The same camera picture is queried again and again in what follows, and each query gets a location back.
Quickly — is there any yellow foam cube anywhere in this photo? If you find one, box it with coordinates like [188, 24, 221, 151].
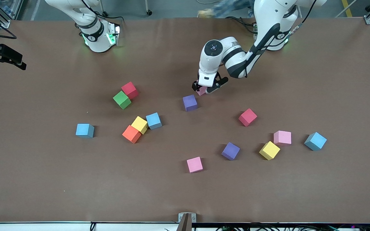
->
[259, 141, 281, 160]
[131, 116, 149, 135]

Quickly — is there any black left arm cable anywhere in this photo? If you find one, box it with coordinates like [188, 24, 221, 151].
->
[281, 0, 317, 40]

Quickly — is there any red foam cube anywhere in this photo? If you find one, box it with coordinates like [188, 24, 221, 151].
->
[238, 108, 258, 127]
[121, 81, 139, 100]

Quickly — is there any brown table cover sheet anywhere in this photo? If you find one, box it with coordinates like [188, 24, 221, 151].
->
[0, 17, 370, 224]

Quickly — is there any grey metal bracket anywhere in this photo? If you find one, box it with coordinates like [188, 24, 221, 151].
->
[178, 212, 197, 231]

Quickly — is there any purple foam cube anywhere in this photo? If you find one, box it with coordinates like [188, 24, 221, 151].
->
[221, 142, 241, 161]
[183, 94, 198, 112]

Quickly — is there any orange foam cube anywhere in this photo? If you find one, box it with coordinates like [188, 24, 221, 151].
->
[122, 125, 142, 144]

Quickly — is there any walking person's leg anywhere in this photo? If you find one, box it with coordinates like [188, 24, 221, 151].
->
[197, 0, 257, 19]

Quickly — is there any light blue foam cube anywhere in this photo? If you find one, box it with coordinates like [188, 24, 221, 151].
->
[145, 112, 163, 130]
[75, 124, 95, 139]
[304, 132, 327, 151]

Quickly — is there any green foam cube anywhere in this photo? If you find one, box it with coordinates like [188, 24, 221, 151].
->
[113, 91, 132, 110]

